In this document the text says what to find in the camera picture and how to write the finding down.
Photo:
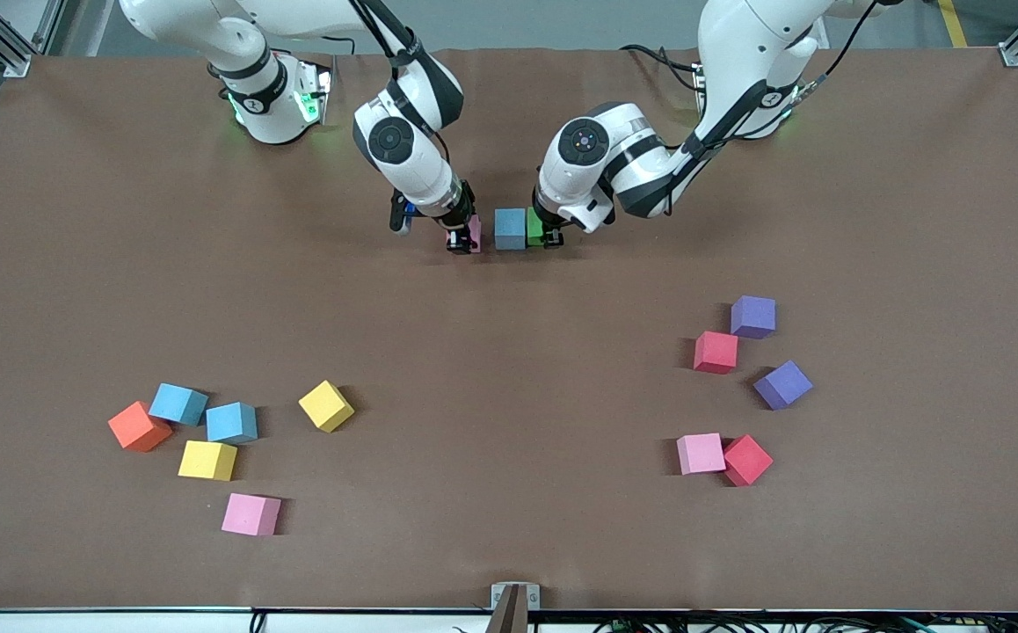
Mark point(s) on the pink foam block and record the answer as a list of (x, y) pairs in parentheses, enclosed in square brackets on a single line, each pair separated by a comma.
[(701, 454), (476, 230), (251, 514)]

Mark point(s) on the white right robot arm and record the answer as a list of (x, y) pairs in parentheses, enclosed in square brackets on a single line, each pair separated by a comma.
[(276, 119)]

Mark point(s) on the blue foam block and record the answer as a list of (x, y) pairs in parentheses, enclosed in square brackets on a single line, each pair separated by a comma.
[(231, 422), (510, 229), (178, 404)]

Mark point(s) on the red foam block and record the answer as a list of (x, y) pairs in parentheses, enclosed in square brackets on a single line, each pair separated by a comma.
[(716, 352), (747, 460)]

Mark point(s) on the yellow foam block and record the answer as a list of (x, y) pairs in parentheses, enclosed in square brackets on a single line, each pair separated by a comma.
[(326, 405), (207, 460)]

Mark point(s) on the green foam block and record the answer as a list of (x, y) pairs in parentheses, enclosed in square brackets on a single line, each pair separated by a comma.
[(534, 227)]

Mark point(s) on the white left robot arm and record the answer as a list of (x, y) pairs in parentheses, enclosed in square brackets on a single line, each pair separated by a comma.
[(738, 53)]

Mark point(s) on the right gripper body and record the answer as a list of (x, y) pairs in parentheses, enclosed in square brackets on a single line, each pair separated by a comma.
[(457, 224)]

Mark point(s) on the orange foam block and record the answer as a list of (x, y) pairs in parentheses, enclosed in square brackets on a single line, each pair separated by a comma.
[(138, 427)]

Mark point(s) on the table cover mat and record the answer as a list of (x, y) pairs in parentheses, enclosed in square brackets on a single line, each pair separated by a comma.
[(122, 220)]

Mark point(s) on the grey metal bracket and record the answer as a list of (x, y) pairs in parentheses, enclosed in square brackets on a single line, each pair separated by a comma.
[(515, 598)]

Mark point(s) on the purple foam block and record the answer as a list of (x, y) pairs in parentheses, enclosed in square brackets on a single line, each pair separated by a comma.
[(783, 384), (753, 316)]

